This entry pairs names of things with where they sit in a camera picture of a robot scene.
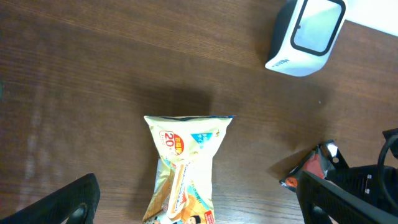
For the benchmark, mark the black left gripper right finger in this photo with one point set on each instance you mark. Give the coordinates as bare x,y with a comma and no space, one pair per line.
322,202

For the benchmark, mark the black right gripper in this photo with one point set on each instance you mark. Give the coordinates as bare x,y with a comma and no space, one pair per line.
362,182

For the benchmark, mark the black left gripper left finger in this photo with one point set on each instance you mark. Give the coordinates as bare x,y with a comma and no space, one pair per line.
74,203

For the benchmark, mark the silver foil packet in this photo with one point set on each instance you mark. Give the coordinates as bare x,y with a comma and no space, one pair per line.
322,159

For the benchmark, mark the yellow chip bag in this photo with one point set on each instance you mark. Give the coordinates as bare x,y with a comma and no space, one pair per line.
183,184

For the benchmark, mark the white black barcode scanner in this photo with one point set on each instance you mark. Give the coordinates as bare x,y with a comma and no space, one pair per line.
304,34

